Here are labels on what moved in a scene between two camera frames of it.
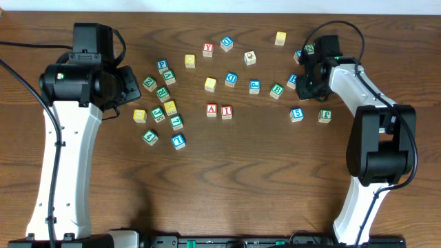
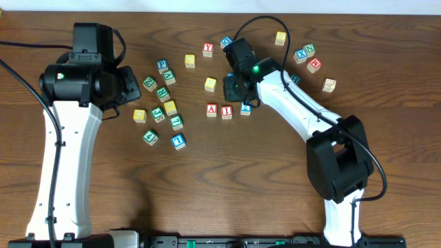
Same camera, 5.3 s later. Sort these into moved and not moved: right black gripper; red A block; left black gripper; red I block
Moved: right black gripper
Not moved: red I block; red A block; left black gripper
